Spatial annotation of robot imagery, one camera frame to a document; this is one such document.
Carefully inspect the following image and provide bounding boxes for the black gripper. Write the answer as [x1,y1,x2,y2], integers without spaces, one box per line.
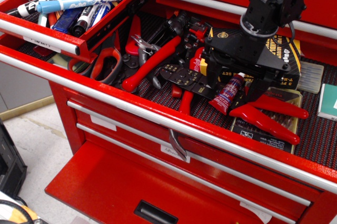
[203,29,291,102]

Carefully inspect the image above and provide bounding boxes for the red threadlocker glue tube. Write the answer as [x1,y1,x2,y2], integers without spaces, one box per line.
[209,73,245,115]

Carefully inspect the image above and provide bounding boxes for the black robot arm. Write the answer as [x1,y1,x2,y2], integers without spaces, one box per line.
[202,0,306,101]

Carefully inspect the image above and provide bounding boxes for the large red tool drawer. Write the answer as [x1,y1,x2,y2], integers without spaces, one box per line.
[0,10,337,194]

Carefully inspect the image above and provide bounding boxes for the open red bottom drawer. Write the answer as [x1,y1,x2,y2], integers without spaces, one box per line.
[44,140,298,224]

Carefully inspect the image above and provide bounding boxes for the small red marker drawer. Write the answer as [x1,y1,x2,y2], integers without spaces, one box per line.
[1,0,146,63]

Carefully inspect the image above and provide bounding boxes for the drill bit index case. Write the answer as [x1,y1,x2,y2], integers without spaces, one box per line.
[231,87,309,154]

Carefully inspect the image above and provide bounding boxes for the black yellow tap wrench box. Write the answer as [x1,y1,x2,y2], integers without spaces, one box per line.
[198,27,301,90]

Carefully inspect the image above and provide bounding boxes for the clear plastic bit case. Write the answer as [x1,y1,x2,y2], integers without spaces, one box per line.
[297,62,324,94]

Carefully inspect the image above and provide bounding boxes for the teal white box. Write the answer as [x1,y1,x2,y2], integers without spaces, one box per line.
[318,83,337,121]

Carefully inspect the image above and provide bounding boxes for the red tool chest cabinet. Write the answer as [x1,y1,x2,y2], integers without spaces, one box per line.
[1,0,336,223]

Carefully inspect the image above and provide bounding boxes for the black capped dry-erase marker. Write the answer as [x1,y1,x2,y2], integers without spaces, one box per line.
[72,4,98,37]

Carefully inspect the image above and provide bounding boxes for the blue rectangular eraser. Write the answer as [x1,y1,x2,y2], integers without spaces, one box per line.
[52,7,84,33]

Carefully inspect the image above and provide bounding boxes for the light blue Expo marker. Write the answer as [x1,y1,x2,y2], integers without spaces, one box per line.
[36,0,121,14]

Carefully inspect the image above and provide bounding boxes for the black Expo marker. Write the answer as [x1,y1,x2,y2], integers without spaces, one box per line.
[5,0,53,18]

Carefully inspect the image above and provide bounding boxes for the black plastic crate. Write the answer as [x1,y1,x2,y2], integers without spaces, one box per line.
[1,121,27,197]

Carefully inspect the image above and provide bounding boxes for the red handled wire crimper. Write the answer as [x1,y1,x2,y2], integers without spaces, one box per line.
[160,64,309,145]

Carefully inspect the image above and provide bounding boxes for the long red handled pliers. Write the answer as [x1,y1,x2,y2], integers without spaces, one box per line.
[122,36,181,92]

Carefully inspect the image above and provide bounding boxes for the silver hook on handle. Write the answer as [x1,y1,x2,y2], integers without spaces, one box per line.
[169,129,187,162]

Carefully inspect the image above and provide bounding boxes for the small red wire stripper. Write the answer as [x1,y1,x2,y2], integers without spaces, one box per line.
[125,15,141,56]

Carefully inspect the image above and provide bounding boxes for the red grey handled scissors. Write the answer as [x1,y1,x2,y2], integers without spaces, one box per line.
[67,31,122,84]

